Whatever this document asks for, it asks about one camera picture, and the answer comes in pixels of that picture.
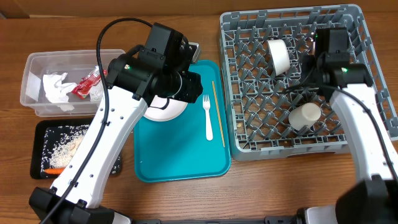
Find white plastic fork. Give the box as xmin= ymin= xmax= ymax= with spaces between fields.
xmin=203 ymin=95 xmax=213 ymax=141

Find large pink plate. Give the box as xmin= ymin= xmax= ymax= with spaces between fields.
xmin=144 ymin=95 xmax=188 ymax=122

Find white bowl with peanuts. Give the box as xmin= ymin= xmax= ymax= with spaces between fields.
xmin=267 ymin=39 xmax=290 ymax=75

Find red snack wrapper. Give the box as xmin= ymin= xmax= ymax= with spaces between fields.
xmin=72 ymin=66 xmax=101 ymax=100

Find white cup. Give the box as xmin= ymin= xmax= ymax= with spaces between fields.
xmin=289 ymin=103 xmax=321 ymax=131

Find orange carrot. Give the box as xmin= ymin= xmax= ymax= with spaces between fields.
xmin=44 ymin=168 xmax=64 ymax=175

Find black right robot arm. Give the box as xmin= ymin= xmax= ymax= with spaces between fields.
xmin=302 ymin=28 xmax=397 ymax=224

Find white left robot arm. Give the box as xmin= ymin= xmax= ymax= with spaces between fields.
xmin=29 ymin=23 xmax=203 ymax=224

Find grey dishwasher rack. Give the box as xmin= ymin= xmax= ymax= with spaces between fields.
xmin=220 ymin=4 xmax=397 ymax=161

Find wooden chopstick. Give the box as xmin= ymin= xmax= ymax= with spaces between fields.
xmin=212 ymin=80 xmax=225 ymax=147

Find teal plastic tray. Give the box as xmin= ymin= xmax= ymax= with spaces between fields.
xmin=133 ymin=60 xmax=231 ymax=182

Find clear plastic bin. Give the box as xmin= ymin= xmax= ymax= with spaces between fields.
xmin=19 ymin=49 xmax=134 ymax=118

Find spilled rice and peanuts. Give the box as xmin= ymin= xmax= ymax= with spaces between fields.
xmin=40 ymin=124 xmax=121 ymax=175

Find black tray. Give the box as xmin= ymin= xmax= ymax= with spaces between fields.
xmin=29 ymin=117 xmax=123 ymax=180

